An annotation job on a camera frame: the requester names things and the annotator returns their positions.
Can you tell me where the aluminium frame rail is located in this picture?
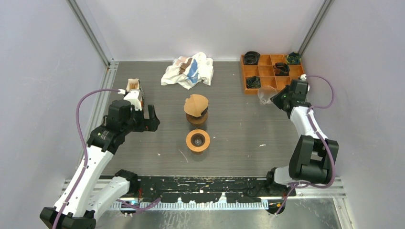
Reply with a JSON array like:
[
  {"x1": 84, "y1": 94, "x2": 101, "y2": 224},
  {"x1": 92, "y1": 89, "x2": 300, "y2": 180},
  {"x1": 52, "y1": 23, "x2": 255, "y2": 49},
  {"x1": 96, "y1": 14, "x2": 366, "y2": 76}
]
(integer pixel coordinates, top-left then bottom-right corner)
[{"x1": 58, "y1": 177, "x2": 347, "y2": 211}]

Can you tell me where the brown paper coffee filter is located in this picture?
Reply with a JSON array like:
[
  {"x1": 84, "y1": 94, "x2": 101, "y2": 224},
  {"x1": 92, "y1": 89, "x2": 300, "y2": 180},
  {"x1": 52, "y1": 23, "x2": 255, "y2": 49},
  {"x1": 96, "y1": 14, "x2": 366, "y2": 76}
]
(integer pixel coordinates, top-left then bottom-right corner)
[{"x1": 183, "y1": 94, "x2": 209, "y2": 117}]

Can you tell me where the orange wooden compartment tray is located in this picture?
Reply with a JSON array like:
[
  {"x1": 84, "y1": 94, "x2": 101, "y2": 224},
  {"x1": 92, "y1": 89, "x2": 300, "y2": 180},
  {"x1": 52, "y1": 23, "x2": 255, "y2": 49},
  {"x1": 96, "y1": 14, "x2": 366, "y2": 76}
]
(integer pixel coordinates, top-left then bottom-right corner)
[{"x1": 240, "y1": 54, "x2": 305, "y2": 95}]

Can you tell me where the crumpled white plastic bag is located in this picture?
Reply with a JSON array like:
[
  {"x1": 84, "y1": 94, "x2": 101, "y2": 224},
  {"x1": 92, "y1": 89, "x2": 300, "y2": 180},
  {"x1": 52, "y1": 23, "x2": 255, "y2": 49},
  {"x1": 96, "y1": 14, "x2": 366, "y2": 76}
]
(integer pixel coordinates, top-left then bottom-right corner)
[{"x1": 160, "y1": 52, "x2": 213, "y2": 90}]

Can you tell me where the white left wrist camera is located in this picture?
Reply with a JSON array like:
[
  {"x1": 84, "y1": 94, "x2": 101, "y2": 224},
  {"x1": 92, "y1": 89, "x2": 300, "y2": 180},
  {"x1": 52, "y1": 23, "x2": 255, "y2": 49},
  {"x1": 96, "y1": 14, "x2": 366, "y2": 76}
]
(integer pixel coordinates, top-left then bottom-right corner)
[{"x1": 118, "y1": 89, "x2": 144, "y2": 111}]

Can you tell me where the rolled dark green tie front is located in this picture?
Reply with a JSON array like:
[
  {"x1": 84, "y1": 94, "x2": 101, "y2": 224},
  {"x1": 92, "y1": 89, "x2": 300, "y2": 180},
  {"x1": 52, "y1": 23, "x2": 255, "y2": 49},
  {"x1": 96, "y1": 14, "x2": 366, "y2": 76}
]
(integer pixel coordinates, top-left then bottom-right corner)
[{"x1": 246, "y1": 76, "x2": 261, "y2": 89}]

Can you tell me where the small glass carafe wood collar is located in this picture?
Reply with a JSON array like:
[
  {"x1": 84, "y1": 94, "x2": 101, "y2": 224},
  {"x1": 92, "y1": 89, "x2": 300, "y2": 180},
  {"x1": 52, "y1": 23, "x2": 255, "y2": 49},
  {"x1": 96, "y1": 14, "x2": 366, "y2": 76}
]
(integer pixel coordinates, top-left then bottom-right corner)
[{"x1": 188, "y1": 134, "x2": 206, "y2": 155}]

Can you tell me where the light wooden dripper ring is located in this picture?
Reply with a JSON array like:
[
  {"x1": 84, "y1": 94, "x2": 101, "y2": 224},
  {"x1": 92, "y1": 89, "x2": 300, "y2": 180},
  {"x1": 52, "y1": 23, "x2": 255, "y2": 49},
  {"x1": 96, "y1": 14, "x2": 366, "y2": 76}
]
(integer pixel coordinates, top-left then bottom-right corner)
[{"x1": 185, "y1": 129, "x2": 212, "y2": 154}]

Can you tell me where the rolled orange floral tie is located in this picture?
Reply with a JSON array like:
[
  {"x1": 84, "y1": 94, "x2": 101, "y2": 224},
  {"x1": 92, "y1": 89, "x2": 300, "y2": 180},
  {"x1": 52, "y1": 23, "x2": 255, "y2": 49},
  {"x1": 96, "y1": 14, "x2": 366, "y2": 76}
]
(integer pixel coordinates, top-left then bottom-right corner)
[{"x1": 273, "y1": 62, "x2": 290, "y2": 76}]

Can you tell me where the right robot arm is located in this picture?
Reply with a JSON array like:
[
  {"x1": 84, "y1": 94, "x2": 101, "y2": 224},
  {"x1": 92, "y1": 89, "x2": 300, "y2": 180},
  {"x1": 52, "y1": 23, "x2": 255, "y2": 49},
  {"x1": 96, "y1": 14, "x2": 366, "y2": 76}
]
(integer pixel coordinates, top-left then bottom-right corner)
[{"x1": 265, "y1": 79, "x2": 339, "y2": 196}]

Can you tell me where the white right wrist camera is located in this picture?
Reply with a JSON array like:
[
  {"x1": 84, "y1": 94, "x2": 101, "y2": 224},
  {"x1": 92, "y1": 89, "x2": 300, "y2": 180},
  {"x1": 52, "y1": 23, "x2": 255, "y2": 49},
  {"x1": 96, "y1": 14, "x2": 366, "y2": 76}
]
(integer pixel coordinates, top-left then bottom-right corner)
[{"x1": 299, "y1": 74, "x2": 310, "y2": 92}]

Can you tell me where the rolled dark tie back left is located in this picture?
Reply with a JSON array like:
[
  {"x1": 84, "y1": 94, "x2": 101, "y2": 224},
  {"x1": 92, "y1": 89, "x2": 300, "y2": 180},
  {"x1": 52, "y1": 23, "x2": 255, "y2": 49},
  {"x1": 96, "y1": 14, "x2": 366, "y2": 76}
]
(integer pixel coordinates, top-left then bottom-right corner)
[{"x1": 243, "y1": 51, "x2": 260, "y2": 65}]

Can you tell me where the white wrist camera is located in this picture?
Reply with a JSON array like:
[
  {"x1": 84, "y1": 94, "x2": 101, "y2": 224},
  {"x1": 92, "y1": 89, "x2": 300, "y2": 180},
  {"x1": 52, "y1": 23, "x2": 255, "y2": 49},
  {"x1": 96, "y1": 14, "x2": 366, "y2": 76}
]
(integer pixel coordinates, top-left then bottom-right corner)
[
  {"x1": 299, "y1": 74, "x2": 310, "y2": 92},
  {"x1": 118, "y1": 89, "x2": 144, "y2": 111}
]

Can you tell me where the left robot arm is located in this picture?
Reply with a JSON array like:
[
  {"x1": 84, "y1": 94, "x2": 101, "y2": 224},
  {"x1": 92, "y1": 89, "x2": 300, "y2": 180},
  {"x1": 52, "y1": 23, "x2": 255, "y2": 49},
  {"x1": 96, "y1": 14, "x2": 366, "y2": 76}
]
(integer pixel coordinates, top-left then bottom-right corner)
[{"x1": 40, "y1": 100, "x2": 160, "y2": 229}]

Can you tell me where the rolled green floral tie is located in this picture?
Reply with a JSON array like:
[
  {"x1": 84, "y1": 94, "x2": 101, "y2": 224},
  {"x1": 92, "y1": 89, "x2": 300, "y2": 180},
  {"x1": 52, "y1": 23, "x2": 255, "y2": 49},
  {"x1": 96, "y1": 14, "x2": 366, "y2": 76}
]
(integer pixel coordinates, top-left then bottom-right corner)
[{"x1": 285, "y1": 52, "x2": 301, "y2": 65}]

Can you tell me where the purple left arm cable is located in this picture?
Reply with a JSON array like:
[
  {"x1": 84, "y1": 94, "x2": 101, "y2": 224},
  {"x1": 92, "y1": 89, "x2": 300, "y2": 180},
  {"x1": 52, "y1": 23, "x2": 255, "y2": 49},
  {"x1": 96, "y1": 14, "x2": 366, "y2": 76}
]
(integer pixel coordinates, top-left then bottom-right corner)
[{"x1": 52, "y1": 89, "x2": 126, "y2": 229}]

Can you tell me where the orange coffee filter box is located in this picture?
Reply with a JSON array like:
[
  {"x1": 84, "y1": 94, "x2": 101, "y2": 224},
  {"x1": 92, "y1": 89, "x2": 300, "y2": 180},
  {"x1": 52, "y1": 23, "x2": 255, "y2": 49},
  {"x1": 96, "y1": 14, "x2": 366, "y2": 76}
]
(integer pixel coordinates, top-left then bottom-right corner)
[{"x1": 126, "y1": 79, "x2": 145, "y2": 95}]

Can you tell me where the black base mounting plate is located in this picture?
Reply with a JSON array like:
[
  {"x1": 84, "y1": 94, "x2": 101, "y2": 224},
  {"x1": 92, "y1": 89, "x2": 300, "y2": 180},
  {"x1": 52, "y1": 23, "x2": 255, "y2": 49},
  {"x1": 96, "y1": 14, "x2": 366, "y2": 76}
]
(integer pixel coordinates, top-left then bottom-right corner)
[{"x1": 124, "y1": 176, "x2": 290, "y2": 203}]

